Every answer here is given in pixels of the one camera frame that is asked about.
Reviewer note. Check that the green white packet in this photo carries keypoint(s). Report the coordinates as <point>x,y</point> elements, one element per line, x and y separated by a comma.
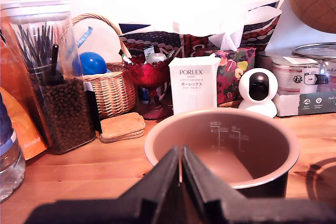
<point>148,51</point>

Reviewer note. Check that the black inner pot copper lining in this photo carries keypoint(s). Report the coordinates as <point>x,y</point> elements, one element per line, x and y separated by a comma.
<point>236,155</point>

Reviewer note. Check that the blue ball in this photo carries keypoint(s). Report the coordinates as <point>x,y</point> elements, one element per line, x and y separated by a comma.
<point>92,64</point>

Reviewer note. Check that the black clip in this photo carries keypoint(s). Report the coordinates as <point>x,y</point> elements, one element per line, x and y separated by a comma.
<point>94,108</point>

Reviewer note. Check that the dotted red navy bag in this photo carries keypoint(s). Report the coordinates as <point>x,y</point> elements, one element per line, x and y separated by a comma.
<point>162,40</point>

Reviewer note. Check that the orange paper bag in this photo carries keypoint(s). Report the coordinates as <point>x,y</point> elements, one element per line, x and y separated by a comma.
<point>29,129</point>

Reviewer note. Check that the floral tissue box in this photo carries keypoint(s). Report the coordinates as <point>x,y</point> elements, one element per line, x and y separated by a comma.
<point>233,74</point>

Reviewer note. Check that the silver capsule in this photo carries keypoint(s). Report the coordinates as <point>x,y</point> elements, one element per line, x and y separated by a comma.
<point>157,58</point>

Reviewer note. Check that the grey white cardboard box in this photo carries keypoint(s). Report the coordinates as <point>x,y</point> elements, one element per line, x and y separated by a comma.
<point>309,104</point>

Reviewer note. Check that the white security camera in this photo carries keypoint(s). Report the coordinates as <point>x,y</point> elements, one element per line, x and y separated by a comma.
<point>258,85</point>

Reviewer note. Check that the clear coffee bean jar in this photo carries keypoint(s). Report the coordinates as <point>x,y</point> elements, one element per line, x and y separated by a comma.
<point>63,108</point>

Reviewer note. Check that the clear plastic water bottle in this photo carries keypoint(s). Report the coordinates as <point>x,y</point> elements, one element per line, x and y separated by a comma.
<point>10,171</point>

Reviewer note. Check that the white Porlex box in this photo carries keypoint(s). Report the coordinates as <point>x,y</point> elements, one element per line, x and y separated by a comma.
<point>193,87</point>

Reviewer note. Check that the white tissue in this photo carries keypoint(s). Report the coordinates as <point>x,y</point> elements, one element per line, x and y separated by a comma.
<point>225,39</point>

